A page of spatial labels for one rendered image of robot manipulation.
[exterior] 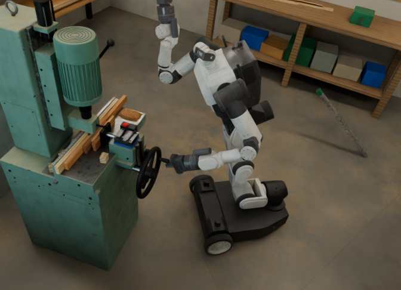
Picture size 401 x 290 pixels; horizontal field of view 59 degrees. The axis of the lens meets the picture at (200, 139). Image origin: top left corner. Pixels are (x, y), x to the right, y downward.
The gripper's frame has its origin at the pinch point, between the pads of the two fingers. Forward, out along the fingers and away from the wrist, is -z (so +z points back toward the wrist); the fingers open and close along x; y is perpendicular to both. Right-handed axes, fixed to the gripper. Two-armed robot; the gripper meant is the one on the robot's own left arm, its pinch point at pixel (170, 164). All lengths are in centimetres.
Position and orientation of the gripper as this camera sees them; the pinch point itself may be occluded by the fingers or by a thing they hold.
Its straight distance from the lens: 195.3
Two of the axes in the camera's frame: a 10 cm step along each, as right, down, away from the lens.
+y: -3.2, 5.9, -7.5
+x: -3.7, -8.0, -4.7
